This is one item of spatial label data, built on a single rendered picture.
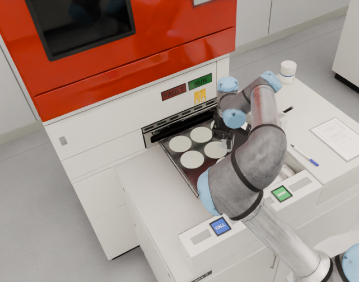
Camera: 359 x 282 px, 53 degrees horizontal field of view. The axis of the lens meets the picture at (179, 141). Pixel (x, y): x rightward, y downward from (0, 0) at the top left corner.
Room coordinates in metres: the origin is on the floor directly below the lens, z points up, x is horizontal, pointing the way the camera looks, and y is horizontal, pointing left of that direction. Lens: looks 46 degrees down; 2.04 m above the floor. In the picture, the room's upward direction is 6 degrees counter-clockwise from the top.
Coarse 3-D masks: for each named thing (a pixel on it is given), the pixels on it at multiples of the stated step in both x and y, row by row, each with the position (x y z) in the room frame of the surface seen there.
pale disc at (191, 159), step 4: (188, 152) 1.04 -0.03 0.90; (192, 152) 1.04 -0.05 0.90; (196, 152) 1.04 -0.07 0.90; (184, 156) 1.02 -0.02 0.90; (188, 156) 1.02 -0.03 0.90; (192, 156) 1.02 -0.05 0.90; (196, 156) 1.01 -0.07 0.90; (200, 156) 1.01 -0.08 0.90; (180, 160) 1.00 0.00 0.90; (184, 160) 1.00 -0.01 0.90; (188, 160) 1.00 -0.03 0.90; (192, 160) 0.99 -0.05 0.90; (196, 160) 0.99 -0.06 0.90; (200, 160) 0.99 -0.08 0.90; (184, 164) 0.97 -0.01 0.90; (188, 164) 0.97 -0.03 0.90; (192, 164) 0.97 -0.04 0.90; (196, 164) 0.97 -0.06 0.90; (200, 164) 0.96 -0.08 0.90
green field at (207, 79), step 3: (210, 75) 1.28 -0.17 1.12; (201, 78) 1.26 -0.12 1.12; (204, 78) 1.27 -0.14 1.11; (207, 78) 1.28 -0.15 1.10; (210, 78) 1.28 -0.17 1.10; (192, 81) 1.25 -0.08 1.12; (195, 81) 1.25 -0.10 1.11; (198, 81) 1.26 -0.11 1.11; (201, 81) 1.26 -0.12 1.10; (204, 81) 1.27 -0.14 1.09; (207, 81) 1.28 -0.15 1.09; (210, 81) 1.28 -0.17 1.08; (189, 84) 1.24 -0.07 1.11; (192, 84) 1.25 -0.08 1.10; (195, 84) 1.25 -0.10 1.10; (198, 84) 1.26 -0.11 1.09; (201, 84) 1.26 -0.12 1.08; (192, 87) 1.25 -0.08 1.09; (195, 87) 1.25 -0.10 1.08
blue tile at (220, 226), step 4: (220, 220) 0.65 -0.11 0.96; (212, 224) 0.64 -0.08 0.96; (216, 224) 0.64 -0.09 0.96; (220, 224) 0.64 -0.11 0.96; (224, 224) 0.63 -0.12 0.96; (216, 228) 0.62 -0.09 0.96; (220, 228) 0.62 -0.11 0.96; (224, 228) 0.62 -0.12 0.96; (228, 228) 0.62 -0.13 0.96; (216, 232) 0.61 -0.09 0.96; (220, 232) 0.61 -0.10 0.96
